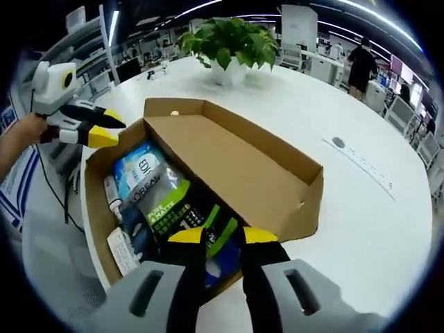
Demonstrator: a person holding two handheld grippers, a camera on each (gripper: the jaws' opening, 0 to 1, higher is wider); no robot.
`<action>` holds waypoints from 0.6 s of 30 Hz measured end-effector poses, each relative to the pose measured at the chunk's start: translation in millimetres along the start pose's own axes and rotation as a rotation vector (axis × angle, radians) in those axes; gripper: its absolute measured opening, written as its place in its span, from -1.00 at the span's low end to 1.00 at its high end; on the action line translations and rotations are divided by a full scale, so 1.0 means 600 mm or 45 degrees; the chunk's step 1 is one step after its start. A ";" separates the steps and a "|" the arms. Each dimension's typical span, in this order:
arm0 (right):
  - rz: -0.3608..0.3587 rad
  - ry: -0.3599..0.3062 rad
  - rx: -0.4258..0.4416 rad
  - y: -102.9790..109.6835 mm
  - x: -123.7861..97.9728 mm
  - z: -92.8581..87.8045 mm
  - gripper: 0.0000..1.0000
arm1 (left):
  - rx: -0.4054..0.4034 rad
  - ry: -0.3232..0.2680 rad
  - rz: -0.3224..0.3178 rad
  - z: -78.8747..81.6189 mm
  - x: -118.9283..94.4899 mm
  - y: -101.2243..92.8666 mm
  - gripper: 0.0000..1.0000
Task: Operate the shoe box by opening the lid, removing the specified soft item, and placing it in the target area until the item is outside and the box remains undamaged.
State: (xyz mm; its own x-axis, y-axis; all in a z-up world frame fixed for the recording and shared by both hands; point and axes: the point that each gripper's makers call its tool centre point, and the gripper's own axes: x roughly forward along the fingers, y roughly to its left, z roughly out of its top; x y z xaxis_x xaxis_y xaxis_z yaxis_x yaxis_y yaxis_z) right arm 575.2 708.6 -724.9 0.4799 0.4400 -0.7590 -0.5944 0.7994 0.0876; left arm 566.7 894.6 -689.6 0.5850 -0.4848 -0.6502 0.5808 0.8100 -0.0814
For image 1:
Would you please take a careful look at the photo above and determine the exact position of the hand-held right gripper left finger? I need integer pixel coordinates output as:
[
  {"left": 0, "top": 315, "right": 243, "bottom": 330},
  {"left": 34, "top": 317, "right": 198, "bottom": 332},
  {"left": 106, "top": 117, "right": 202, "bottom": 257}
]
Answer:
[{"left": 100, "top": 227, "right": 209, "bottom": 333}]

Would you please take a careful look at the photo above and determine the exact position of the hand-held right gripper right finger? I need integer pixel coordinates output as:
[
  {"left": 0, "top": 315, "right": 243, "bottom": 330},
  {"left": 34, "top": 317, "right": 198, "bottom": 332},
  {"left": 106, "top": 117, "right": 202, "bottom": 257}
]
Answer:
[{"left": 241, "top": 227, "right": 351, "bottom": 333}]

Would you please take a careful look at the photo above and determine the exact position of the blue wet wipes pack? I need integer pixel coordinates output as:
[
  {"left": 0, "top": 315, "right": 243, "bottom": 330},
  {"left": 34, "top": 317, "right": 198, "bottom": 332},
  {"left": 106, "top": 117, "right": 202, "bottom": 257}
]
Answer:
[{"left": 113, "top": 140, "right": 166, "bottom": 195}]

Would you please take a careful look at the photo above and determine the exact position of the small blue tissue pack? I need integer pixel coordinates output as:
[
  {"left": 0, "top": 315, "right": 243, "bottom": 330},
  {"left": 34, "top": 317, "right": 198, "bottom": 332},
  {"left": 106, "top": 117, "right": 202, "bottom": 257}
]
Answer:
[{"left": 119, "top": 204, "right": 244, "bottom": 289}]

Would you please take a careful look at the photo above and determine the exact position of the small white carton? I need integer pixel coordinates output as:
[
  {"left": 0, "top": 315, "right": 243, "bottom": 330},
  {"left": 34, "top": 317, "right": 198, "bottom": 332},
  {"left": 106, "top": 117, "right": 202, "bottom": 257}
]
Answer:
[{"left": 105, "top": 227, "right": 144, "bottom": 279}]

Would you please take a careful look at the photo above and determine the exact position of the grey green sachet pack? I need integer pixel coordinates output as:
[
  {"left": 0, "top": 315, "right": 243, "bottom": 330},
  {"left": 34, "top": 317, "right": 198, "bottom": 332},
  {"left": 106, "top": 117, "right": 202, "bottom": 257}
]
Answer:
[{"left": 119, "top": 162, "right": 241, "bottom": 259}]

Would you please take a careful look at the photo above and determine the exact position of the brown cardboard shoe box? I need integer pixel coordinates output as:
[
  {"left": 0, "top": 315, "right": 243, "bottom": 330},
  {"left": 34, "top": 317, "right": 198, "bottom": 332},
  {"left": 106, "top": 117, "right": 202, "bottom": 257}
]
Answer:
[{"left": 85, "top": 97, "right": 324, "bottom": 307}]

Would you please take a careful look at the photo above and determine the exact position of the person's left hand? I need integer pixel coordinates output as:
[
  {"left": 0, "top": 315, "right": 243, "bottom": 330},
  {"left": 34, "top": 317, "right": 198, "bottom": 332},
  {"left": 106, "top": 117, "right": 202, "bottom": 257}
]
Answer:
[{"left": 19, "top": 111, "right": 53, "bottom": 145}]

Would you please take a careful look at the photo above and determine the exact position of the white storage shelf rack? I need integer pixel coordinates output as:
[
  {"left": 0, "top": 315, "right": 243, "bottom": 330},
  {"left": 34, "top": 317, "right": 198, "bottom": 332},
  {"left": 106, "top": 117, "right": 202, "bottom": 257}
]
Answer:
[{"left": 64, "top": 5, "right": 117, "bottom": 105}]

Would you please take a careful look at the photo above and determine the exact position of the small black gadget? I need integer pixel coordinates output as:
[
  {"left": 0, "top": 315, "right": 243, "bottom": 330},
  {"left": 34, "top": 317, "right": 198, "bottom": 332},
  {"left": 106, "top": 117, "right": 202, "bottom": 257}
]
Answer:
[{"left": 145, "top": 62, "right": 172, "bottom": 82}]

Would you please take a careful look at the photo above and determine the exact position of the blue white poster board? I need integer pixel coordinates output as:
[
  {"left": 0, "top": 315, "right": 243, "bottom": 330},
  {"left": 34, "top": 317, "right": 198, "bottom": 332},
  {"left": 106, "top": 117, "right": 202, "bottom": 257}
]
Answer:
[{"left": 0, "top": 103, "right": 40, "bottom": 227}]

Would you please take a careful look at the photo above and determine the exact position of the green potted plant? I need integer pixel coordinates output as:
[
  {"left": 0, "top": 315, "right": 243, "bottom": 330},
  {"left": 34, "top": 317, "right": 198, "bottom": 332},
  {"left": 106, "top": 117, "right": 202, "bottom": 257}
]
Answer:
[{"left": 176, "top": 16, "right": 280, "bottom": 87}]

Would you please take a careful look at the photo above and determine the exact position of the table socket panel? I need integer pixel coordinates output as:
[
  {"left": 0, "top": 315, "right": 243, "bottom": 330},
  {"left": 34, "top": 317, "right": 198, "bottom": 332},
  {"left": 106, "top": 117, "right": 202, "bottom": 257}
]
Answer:
[{"left": 321, "top": 135, "right": 397, "bottom": 201}]

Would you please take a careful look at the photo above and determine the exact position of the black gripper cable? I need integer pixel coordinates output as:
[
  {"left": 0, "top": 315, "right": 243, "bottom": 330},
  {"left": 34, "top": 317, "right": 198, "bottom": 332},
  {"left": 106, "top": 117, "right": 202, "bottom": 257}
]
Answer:
[{"left": 29, "top": 86, "right": 86, "bottom": 232}]

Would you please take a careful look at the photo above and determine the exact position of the pink wall screen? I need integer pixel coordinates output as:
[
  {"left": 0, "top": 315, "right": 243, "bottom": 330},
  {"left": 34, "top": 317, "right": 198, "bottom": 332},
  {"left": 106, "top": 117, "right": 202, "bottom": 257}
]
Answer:
[{"left": 389, "top": 53, "right": 414, "bottom": 81}]

